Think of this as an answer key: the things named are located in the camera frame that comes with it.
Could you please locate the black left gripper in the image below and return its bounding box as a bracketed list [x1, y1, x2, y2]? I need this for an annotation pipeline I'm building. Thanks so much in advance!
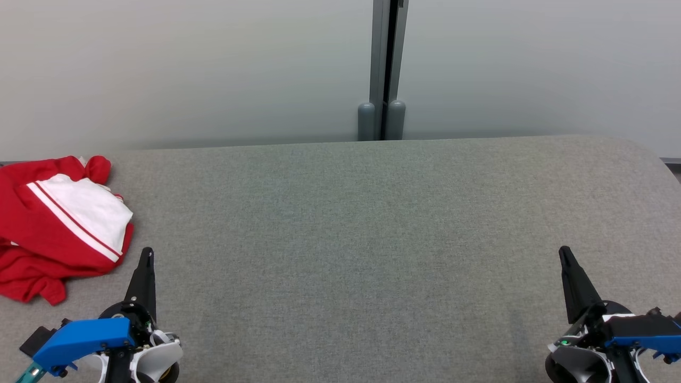
[98, 247, 158, 337]

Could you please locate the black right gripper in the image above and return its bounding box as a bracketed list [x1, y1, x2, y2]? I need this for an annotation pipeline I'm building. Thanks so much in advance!
[558, 245, 635, 346]

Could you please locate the red jersey shirt number 23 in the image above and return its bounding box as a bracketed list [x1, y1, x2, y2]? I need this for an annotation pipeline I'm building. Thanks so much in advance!
[0, 155, 135, 269]

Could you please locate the teal left camera connector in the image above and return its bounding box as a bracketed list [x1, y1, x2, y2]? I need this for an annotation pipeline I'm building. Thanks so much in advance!
[13, 362, 47, 383]

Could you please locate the grey cylindrical post cap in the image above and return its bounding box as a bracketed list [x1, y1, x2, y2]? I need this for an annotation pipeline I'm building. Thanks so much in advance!
[358, 102, 376, 141]
[386, 100, 406, 141]

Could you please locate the grey partition post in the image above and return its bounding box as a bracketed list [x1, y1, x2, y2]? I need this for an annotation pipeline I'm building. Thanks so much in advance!
[369, 0, 409, 141]

